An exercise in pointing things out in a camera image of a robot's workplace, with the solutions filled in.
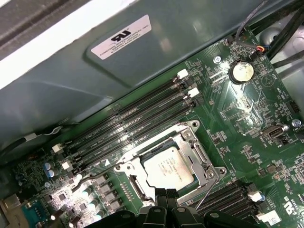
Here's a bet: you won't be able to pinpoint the black power cable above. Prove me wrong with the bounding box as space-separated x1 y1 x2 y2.
273 48 304 68
268 4 304 57

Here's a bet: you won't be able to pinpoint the white certification sticker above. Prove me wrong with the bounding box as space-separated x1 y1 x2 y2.
91 14 150 60

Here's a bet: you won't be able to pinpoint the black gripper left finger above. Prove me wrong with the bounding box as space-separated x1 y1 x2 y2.
104 187 170 228

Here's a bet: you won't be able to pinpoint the thin grey fan wire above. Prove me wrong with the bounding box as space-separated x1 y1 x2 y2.
236 0 270 52

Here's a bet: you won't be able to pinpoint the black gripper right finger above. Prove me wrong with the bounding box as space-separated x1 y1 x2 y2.
167 189 243 228

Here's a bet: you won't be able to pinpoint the black grey PC case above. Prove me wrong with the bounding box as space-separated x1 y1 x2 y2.
0 0 304 171

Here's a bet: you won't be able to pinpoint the silver CPU green board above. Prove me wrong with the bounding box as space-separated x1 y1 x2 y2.
140 145 198 192

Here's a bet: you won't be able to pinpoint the silver coin cell battery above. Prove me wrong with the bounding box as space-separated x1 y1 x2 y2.
229 59 255 84

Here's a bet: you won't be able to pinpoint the internal USB port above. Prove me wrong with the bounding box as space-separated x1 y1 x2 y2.
262 125 285 139

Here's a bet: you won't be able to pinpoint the green motherboard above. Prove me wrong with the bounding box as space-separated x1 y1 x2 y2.
0 26 304 228

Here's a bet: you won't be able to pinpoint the blue serial port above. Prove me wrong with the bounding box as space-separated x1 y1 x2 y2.
20 204 52 228

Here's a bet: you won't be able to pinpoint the RAM slot black clips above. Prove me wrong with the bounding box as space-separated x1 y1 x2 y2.
68 97 203 179
197 184 256 214
58 79 193 162

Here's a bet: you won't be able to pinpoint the metal CPU socket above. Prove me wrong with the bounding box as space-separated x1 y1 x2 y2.
113 120 228 209

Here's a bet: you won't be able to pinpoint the thin wire locking lever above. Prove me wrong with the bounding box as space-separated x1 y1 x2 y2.
70 163 119 193
196 174 219 211

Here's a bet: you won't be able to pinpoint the white barcode sticker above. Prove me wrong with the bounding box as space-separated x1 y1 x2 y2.
260 210 277 225

